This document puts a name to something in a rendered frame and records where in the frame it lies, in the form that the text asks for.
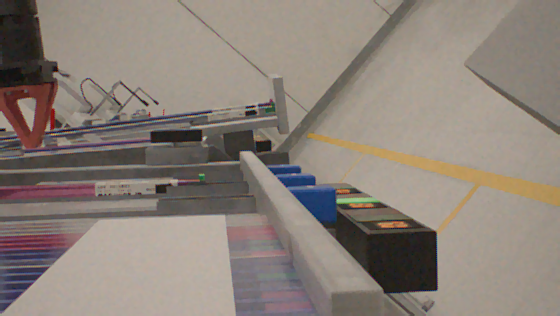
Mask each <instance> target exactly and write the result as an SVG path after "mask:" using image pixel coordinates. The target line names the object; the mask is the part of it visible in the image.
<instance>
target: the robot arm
mask: <svg viewBox="0 0 560 316"><path fill-rule="evenodd" d="M37 14H38V9H37V4H36V0H0V111H1V112H2V114H4V115H5V118H6V120H7V121H9V123H10V124H11V127H12V128H13V129H14V131H15V132H16V134H17V135H18V138H19V139H20V141H21V142H22V143H23V144H24V146H25V149H33V148H38V147H40V146H41V145H40V146H39V140H40V135H45V133H46V126H47V122H48V120H49V116H50V113H51V111H52V108H53V102H54V99H55V97H56V93H57V91H58V81H57V77H53V73H55V72H59V69H58V63H57V62H55V61H46V60H45V55H44V48H43V43H42V37H41V27H40V21H39V17H35V16H34V15H37ZM21 80H24V81H21ZM29 98H35V99H36V106H35V113H34V120H33V125H32V131H31V129H30V128H29V127H28V125H27V123H26V121H25V117H24V115H23V114H22V112H21V110H20V107H19V104H18V100H19V99H29Z"/></svg>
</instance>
